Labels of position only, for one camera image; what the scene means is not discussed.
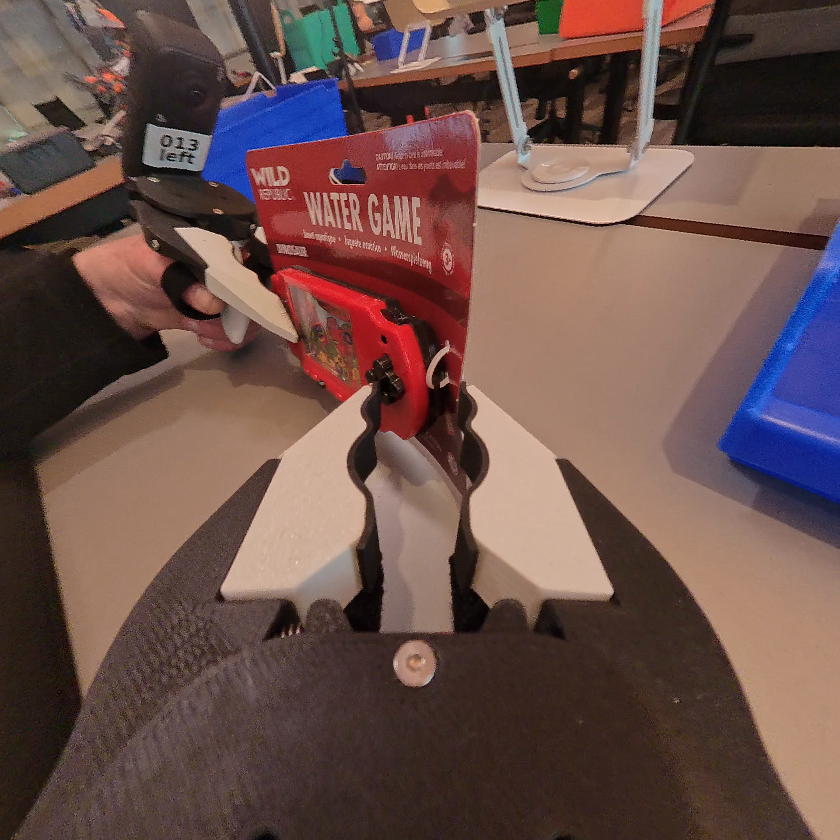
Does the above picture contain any green tote bag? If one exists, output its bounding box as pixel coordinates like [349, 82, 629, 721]
[279, 3, 361, 61]

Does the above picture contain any black tripod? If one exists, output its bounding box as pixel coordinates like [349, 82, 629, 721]
[325, 0, 367, 135]

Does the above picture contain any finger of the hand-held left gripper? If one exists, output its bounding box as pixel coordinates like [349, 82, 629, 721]
[174, 226, 301, 343]
[231, 225, 277, 278]

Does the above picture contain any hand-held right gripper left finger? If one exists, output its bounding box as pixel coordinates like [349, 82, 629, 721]
[220, 384, 385, 634]

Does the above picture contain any black storage crate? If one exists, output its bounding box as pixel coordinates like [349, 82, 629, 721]
[0, 128, 96, 194]

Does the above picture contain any person's left hand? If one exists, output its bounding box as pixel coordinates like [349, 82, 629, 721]
[72, 235, 260, 352]

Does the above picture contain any orange plastic bin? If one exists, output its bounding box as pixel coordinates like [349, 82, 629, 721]
[560, 0, 715, 39]

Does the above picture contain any small white stand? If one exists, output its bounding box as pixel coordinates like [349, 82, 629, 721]
[392, 23, 442, 70]

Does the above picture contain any red handheld toy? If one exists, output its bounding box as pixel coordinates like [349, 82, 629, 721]
[246, 110, 482, 506]

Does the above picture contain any blue plastic bin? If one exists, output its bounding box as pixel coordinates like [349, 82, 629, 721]
[717, 223, 840, 506]

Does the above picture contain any orange black toy robot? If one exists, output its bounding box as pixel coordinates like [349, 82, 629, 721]
[69, 56, 127, 152]

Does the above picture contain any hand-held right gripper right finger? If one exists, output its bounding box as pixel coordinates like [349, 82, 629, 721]
[451, 384, 616, 634]

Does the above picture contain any black pole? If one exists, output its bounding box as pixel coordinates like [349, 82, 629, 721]
[230, 0, 280, 83]

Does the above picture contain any blue bin with tag sticker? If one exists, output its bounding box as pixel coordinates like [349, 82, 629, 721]
[202, 79, 347, 201]

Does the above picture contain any small blue bin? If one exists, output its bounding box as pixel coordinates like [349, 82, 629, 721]
[371, 29, 427, 61]

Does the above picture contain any person's left forearm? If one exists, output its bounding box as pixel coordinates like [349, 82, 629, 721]
[0, 249, 168, 460]

